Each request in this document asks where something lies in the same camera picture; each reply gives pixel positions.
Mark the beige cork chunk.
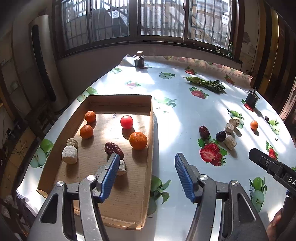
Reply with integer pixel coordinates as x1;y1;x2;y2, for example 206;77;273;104
117;160;126;176

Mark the large wrinkled red date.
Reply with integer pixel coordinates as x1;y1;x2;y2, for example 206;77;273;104
104;142;125;160

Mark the round beige cork piece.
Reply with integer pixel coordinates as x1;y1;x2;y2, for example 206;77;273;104
62;146;78;165

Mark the small red date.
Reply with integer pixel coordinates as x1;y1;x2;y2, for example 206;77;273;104
199;126;210;140

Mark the dark plum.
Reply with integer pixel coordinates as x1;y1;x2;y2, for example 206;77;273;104
216;131;227;142

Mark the large orange mandarin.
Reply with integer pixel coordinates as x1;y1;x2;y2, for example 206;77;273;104
129;132;147;150

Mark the small cork piece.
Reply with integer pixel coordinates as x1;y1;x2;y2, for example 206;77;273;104
66;138;79;149

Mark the small orange mandarin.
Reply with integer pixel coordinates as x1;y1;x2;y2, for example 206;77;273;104
79;125;93;139

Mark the red cherry tomato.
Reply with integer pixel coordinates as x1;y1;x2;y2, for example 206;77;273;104
120;115;133;130

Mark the person right hand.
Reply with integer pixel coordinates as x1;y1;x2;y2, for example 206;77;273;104
266;208;282;241

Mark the brown cardboard tray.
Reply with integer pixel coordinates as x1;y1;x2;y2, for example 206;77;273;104
37;94;154;230

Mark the fruit print tablecloth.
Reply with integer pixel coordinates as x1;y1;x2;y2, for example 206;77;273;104
16;54;296;241

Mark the green leafy vegetable bunch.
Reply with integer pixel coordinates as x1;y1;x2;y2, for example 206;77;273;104
184;76;226;93

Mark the small black motor left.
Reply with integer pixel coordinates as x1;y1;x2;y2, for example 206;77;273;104
133;50;144;69

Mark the green glass bottle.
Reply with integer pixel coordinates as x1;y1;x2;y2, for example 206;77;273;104
228;42;233;57

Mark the white tower air conditioner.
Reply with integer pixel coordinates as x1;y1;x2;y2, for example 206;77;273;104
29;15;68;113

